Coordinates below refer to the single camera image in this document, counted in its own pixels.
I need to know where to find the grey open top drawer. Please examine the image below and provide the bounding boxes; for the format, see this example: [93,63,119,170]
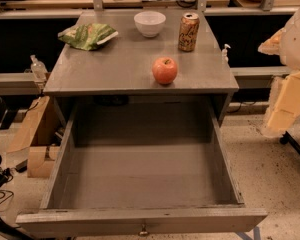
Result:
[17,97,267,238]

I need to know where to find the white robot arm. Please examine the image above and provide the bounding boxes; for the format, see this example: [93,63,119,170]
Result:
[258,8,300,137]

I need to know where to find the brown cardboard boxes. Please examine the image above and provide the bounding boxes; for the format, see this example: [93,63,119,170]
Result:
[7,96,60,178]

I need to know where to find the clear sanitizer bottle left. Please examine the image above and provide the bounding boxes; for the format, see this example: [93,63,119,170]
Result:
[30,55,48,82]

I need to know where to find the grey wooden cabinet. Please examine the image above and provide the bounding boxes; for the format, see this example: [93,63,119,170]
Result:
[44,9,238,119]

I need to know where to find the white ceramic bowl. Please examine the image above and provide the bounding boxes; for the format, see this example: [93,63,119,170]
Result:
[134,11,166,37]

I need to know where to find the green chip bag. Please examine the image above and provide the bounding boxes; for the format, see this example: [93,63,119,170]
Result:
[58,23,118,51]

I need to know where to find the small white pump bottle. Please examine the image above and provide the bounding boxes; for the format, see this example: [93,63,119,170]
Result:
[221,44,231,63]

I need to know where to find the red apple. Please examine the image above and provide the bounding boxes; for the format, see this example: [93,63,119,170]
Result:
[152,57,178,85]

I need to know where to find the orange soda can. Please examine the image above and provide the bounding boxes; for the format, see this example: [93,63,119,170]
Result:
[178,12,200,52]

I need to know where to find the black chair base leg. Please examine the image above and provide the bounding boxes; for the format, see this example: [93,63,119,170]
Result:
[279,132,300,155]

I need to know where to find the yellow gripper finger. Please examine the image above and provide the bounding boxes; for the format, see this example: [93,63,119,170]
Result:
[258,28,283,55]
[262,71,300,138]

